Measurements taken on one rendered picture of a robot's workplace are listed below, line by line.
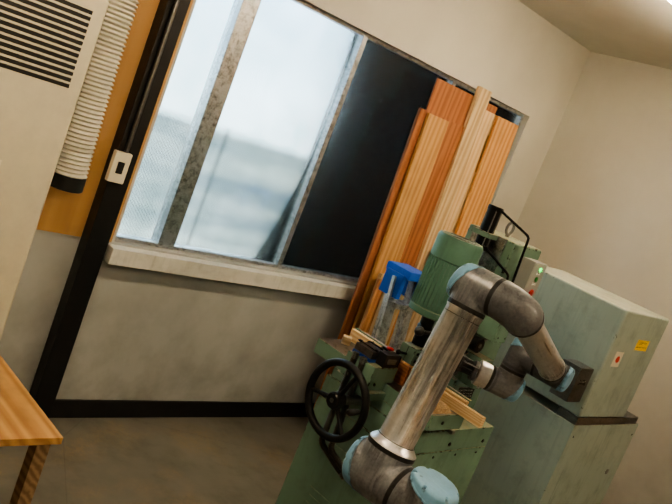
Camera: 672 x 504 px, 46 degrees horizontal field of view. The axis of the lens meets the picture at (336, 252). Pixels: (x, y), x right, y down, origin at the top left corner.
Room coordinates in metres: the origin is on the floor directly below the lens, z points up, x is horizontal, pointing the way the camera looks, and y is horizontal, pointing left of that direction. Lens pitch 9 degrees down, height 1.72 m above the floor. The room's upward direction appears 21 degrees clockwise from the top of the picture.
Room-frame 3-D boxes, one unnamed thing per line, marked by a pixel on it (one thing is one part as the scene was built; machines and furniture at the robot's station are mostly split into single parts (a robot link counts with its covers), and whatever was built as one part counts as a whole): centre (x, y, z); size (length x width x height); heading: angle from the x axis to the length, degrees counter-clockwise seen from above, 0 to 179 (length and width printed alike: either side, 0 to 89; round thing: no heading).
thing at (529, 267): (3.03, -0.73, 1.40); 0.10 x 0.06 x 0.16; 139
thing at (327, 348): (2.81, -0.32, 0.87); 0.61 x 0.30 x 0.06; 49
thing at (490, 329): (2.94, -0.67, 1.23); 0.09 x 0.08 x 0.15; 139
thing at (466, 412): (2.82, -0.48, 0.92); 0.55 x 0.02 x 0.04; 49
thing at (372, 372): (2.75, -0.27, 0.91); 0.15 x 0.14 x 0.09; 49
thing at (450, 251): (2.88, -0.41, 1.32); 0.18 x 0.18 x 0.31
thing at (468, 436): (2.97, -0.49, 0.76); 0.57 x 0.45 x 0.09; 139
